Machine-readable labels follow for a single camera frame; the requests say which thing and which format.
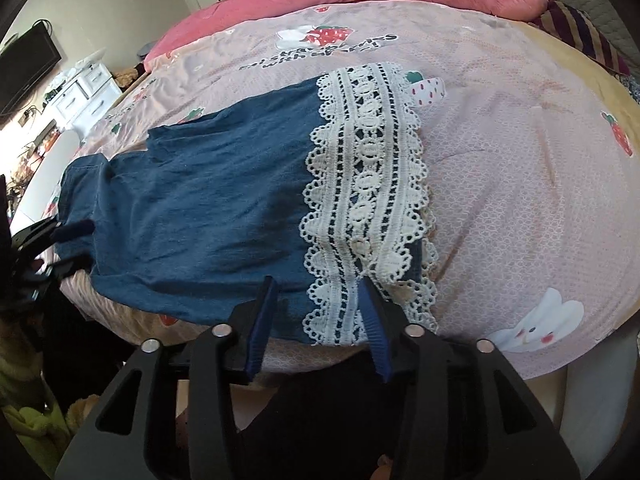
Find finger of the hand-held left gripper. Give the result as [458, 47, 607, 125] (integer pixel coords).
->
[27, 255, 93, 283]
[14, 217, 97, 251]

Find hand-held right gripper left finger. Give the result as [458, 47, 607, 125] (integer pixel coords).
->
[55, 276, 281, 480]

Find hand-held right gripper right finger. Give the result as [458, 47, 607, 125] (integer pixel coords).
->
[357, 276, 581, 480]

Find blue denim pants with lace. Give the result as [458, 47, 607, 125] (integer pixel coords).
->
[59, 62, 441, 348]

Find person's left forearm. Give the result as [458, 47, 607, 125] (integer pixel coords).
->
[0, 305, 101, 478]

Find person's right hand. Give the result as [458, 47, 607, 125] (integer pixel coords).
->
[372, 452, 396, 480]

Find white rounded board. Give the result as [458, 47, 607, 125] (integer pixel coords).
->
[10, 130, 83, 233]

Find cluttered shelf things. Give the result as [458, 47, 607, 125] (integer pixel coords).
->
[0, 115, 56, 201]

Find person's dark clothed legs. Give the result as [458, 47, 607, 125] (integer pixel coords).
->
[175, 350, 416, 480]

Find white drawer cabinet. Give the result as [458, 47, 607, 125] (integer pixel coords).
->
[42, 62, 123, 133]

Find brown plush toy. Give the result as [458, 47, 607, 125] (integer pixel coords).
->
[111, 67, 138, 93]

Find pink printed bed sheet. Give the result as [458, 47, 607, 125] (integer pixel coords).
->
[42, 0, 640, 381]

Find white bed base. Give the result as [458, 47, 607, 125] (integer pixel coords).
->
[525, 320, 640, 466]

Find beige bed sheet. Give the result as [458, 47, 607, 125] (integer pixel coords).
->
[515, 22, 640, 126]

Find striped pillow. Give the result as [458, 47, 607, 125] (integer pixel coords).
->
[530, 0, 632, 78]

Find grey quilted blanket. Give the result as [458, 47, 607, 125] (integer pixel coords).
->
[545, 0, 640, 56]

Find black wall television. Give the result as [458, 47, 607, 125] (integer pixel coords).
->
[0, 22, 63, 116]

